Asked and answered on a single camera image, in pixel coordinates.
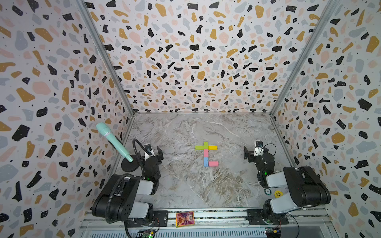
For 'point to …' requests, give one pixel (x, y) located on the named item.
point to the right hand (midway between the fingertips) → (256, 146)
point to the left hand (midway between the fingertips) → (151, 149)
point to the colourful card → (184, 218)
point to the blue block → (206, 161)
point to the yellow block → (213, 148)
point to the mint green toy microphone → (105, 131)
